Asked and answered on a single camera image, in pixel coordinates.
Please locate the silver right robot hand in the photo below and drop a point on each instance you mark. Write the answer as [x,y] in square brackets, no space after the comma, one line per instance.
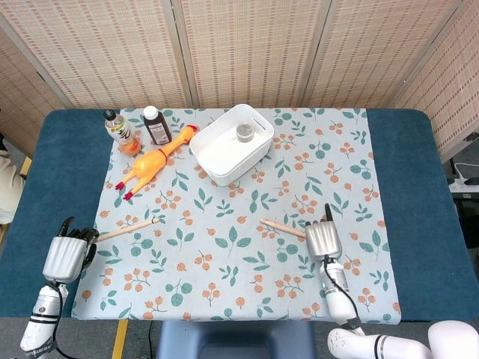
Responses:
[323,239]

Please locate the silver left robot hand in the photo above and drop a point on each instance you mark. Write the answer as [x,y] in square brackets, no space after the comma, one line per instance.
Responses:
[63,258]

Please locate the wooden stick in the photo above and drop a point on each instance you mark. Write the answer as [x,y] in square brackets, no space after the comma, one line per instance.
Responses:
[127,230]
[284,229]

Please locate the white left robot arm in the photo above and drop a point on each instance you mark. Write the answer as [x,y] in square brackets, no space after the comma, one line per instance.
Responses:
[41,314]

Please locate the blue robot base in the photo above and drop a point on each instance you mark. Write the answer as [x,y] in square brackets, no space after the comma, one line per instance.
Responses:
[235,340]

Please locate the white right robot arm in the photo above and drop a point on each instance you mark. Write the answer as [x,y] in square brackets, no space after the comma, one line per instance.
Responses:
[338,295]

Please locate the beige cushioned object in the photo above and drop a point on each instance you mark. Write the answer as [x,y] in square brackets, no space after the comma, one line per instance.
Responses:
[9,187]

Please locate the blue table cover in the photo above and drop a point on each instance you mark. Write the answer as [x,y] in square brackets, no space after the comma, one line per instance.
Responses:
[48,168]

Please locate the floral fruit print tablecloth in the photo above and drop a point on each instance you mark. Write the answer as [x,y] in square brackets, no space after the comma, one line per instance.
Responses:
[232,261]

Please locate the orange rubber chicken toy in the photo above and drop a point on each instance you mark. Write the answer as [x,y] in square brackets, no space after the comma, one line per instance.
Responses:
[149,164]

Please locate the white plastic storage bin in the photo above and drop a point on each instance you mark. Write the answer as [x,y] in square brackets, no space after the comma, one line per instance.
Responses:
[221,157]

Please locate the small grey lidded jar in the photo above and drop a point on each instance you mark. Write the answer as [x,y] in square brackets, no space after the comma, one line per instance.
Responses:
[244,134]

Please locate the orange tea drink bottle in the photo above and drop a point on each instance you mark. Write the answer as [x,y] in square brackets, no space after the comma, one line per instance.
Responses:
[121,132]

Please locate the white power strip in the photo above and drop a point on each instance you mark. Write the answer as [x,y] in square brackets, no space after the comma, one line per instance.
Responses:
[466,183]

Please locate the dark bottle with white cap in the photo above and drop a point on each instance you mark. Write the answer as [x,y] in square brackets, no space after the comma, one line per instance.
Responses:
[157,129]

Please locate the woven folding screen panel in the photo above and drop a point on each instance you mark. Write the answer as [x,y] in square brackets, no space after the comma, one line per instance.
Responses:
[453,93]
[374,48]
[250,48]
[22,93]
[112,48]

